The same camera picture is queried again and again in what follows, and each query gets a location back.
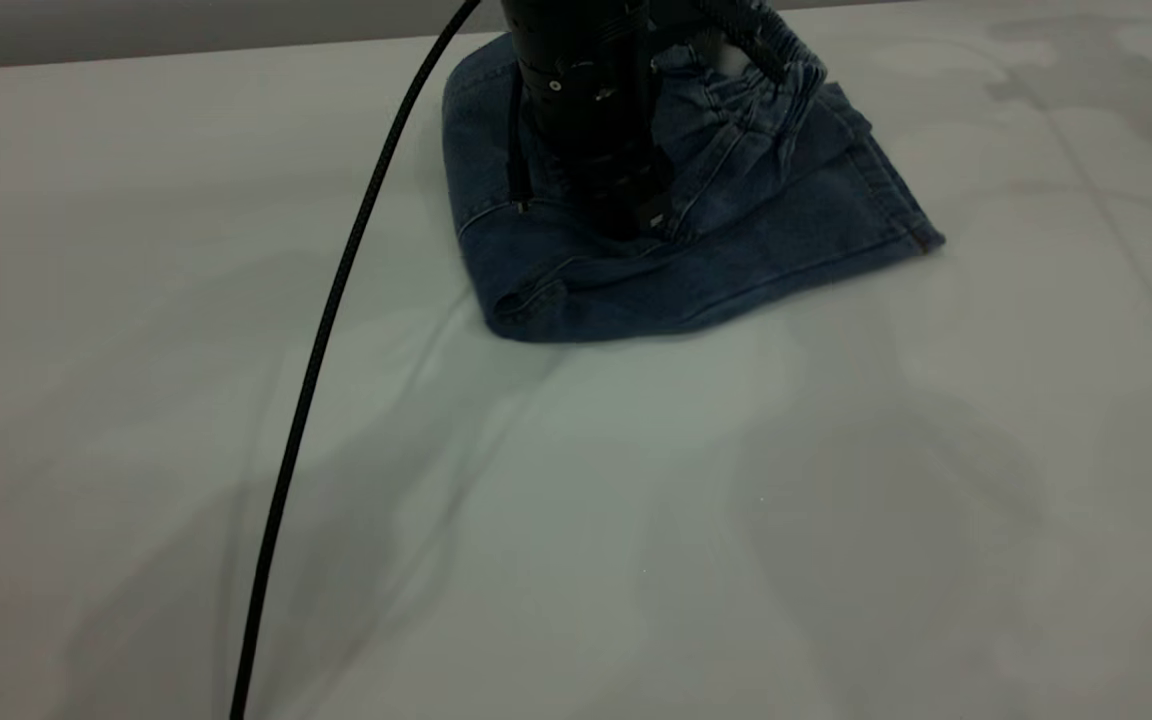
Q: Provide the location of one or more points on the blue denim pants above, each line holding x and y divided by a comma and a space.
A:
736, 260

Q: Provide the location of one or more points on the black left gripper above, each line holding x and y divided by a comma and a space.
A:
606, 160

